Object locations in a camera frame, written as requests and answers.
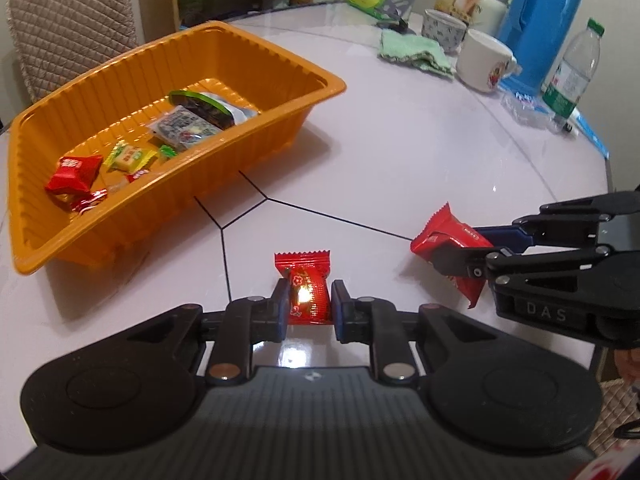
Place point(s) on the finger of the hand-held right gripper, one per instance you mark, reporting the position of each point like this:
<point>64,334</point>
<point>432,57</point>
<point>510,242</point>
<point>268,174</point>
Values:
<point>525,260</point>
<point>565,220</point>

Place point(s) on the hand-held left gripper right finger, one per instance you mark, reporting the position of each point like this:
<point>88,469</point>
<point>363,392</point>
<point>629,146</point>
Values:
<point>340,312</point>

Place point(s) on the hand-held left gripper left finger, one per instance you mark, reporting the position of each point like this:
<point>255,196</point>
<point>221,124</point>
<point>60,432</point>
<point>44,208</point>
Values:
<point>280,310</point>

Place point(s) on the red flower print candy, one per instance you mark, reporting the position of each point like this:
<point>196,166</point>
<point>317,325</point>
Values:
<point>302,265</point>

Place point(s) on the large red snack packet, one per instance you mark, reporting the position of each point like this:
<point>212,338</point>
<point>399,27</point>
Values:
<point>440,232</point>

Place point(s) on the orange plastic tray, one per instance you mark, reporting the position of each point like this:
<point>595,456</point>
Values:
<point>165,200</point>

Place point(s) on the green candy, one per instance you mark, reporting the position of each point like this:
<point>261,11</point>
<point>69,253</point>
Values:
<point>167,153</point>

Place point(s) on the grey snack packet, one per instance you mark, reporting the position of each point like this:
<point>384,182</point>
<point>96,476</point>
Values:
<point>182,127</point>

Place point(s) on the yellow candy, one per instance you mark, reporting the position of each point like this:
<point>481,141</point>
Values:
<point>127,157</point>

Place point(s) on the green and silver snack bag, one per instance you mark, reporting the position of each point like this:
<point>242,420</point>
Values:
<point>205,105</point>

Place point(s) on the dark red snack packet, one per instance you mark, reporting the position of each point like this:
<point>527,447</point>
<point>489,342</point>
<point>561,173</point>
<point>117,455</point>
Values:
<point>90,201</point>

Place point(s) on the red pillow snack packet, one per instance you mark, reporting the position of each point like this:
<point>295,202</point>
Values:
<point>72,175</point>

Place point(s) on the blue flat packet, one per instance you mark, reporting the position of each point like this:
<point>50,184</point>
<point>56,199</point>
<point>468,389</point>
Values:
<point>592,135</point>

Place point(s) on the beige quilted chair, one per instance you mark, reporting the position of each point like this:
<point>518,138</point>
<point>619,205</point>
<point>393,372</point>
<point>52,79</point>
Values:
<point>620,415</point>
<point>70,20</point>

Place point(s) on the crushed clear plastic bottle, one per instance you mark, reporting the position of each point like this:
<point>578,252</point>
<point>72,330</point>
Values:
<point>525,105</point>

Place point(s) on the green label water bottle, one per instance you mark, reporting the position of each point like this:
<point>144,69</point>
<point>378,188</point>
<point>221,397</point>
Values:
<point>570,75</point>

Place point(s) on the red patterned clothing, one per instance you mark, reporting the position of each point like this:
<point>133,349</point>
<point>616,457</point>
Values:
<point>600,470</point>

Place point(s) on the white mug with cartoon print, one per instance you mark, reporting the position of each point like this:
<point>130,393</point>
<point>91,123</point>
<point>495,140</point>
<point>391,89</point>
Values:
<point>480,62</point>

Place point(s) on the blue thermos jug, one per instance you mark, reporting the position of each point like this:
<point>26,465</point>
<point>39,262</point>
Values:
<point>540,10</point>

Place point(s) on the white ceramic jar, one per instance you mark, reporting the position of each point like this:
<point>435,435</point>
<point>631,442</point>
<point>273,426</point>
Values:
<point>492,5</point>

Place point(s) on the patterned ceramic cup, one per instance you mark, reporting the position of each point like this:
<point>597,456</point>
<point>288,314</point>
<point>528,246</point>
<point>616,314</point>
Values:
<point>440,30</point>

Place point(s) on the green cloth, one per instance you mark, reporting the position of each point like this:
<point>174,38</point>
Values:
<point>410,47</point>

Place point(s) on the grey phone stand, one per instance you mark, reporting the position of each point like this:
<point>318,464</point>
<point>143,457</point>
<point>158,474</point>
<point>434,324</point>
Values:
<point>397,2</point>

